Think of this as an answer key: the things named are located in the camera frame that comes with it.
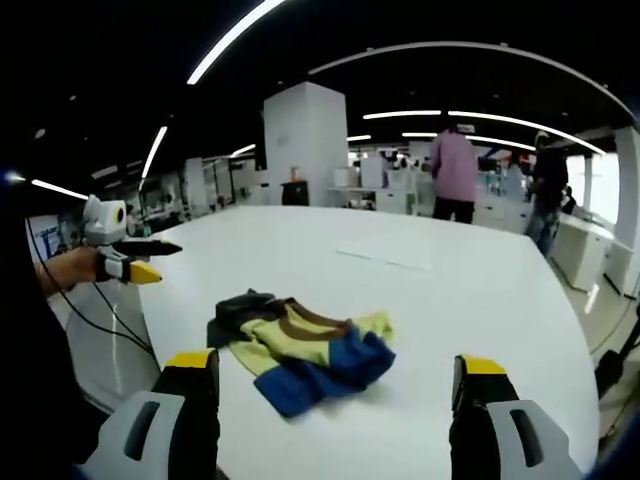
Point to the long ceiling light strip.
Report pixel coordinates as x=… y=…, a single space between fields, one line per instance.
x=402 y=114
x=153 y=152
x=230 y=40
x=525 y=125

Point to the white low cabinet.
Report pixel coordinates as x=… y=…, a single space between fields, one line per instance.
x=582 y=250

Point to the person's dark clothing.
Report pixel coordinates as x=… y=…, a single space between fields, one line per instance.
x=30 y=360

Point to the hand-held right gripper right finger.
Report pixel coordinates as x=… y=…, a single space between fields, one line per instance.
x=515 y=430

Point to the black chair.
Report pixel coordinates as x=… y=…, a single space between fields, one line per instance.
x=295 y=194

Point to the dark stand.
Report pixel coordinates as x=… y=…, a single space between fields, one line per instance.
x=617 y=360

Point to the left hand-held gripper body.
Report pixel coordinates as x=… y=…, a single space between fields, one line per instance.
x=102 y=220

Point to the person's left hand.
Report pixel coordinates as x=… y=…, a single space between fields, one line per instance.
x=70 y=270

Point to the white window pillar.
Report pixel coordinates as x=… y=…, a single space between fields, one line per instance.
x=627 y=210

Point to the white square pillar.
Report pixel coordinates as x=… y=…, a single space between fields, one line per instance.
x=305 y=145

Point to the yellow blue brown garment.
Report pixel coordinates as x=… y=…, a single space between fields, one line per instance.
x=310 y=350

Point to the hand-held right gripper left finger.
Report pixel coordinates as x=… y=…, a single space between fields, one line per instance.
x=150 y=430

